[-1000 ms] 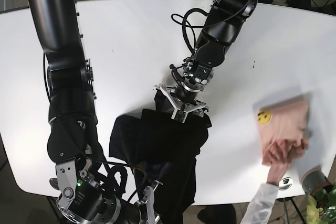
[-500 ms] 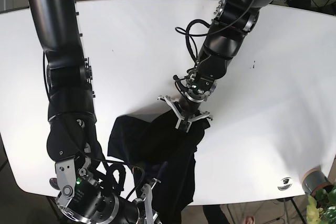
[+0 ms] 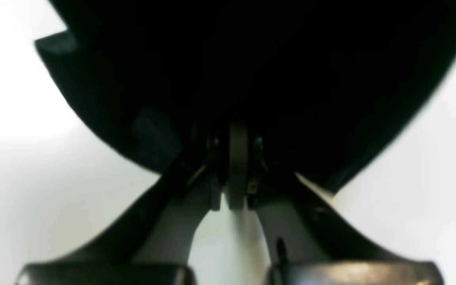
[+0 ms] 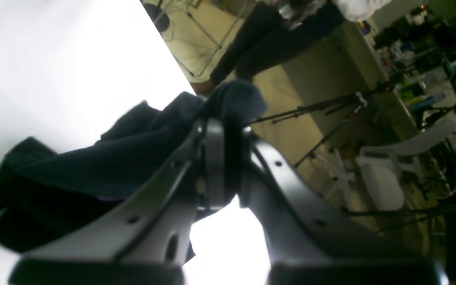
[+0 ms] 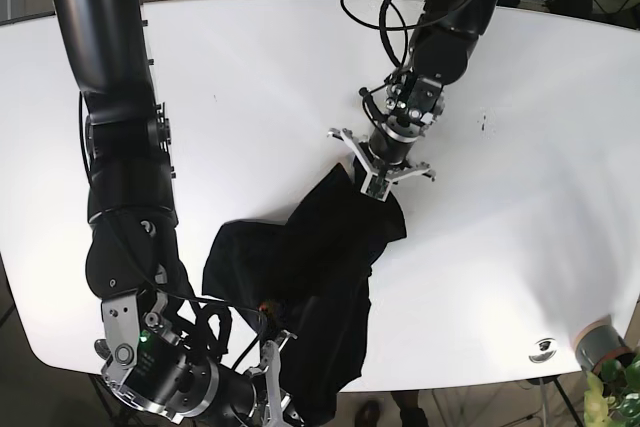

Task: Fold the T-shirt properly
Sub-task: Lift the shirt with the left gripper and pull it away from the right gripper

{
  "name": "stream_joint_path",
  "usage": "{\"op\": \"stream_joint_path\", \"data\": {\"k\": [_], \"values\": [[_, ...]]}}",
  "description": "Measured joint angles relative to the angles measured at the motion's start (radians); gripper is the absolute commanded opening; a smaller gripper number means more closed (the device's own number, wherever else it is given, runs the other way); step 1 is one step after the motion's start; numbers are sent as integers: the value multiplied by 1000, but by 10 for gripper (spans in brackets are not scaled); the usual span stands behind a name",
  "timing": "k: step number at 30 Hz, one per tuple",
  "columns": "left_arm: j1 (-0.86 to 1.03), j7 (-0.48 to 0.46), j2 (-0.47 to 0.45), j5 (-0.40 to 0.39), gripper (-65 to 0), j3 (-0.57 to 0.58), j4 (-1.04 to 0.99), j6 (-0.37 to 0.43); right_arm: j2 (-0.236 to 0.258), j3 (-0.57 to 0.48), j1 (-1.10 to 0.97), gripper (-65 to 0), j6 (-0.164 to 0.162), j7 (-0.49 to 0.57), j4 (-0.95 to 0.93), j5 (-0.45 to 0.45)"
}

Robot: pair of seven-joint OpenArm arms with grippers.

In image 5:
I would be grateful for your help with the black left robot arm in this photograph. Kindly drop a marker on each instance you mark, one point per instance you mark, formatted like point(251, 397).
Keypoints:
point(437, 52)

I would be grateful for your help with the grey plant pot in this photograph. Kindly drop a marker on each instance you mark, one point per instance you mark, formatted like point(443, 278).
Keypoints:
point(598, 342)

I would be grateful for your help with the right silver table grommet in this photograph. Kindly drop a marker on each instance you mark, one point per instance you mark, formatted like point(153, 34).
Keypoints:
point(543, 350)

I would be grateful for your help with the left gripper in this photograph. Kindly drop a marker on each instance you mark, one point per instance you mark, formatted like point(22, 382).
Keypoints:
point(401, 111)

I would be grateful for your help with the black T-shirt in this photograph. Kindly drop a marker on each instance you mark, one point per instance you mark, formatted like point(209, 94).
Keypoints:
point(312, 274)

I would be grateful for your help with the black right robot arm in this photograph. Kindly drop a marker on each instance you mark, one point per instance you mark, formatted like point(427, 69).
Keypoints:
point(125, 141)

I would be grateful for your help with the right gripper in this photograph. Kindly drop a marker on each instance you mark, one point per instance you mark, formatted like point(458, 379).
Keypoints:
point(157, 362)

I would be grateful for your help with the green potted plant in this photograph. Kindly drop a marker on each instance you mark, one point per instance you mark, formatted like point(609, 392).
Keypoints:
point(612, 396)

